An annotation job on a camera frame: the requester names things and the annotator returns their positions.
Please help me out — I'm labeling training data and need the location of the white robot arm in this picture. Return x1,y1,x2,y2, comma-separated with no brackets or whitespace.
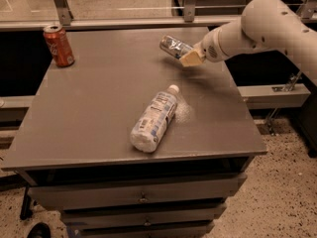
180,0,317,83

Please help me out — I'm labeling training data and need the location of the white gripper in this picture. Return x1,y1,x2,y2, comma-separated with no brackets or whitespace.
179,25,238,67

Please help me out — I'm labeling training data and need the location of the red coke can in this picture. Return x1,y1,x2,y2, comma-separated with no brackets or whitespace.
44,24,75,67

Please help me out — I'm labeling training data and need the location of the grey metal railing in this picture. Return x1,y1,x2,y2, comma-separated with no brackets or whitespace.
0,0,316,31

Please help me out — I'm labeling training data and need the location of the silver redbull can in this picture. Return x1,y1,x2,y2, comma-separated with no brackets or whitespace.
159,35,193,60

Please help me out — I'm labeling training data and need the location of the grey drawer cabinet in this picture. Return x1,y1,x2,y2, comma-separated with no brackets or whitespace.
3,29,265,238

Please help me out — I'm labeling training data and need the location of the clear plastic water bottle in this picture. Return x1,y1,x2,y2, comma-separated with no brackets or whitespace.
130,85,179,153

